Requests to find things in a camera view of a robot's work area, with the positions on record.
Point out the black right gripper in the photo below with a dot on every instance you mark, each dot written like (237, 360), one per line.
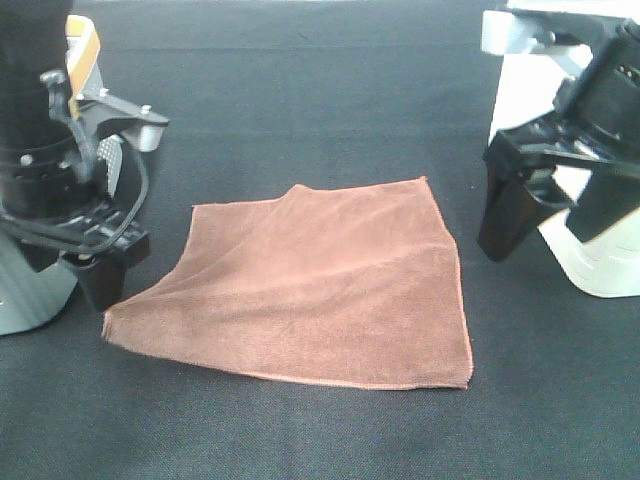
(543, 167)

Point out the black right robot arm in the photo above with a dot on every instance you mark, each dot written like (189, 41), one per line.
(603, 101)

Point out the brown microfibre towel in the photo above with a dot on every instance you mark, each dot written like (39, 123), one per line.
(357, 287)

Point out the grey perforated laundry basket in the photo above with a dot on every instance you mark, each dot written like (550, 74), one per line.
(31, 298)

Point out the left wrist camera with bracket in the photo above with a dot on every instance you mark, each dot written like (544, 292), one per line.
(125, 130)

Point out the white plastic storage box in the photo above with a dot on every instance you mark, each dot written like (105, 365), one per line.
(531, 74)

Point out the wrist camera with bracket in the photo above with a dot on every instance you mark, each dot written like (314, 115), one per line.
(571, 34)
(125, 130)

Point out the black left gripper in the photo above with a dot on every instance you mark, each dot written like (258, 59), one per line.
(107, 234)

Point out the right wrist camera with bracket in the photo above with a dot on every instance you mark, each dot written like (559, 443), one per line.
(571, 34)

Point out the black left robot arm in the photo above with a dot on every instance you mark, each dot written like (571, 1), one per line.
(54, 199)

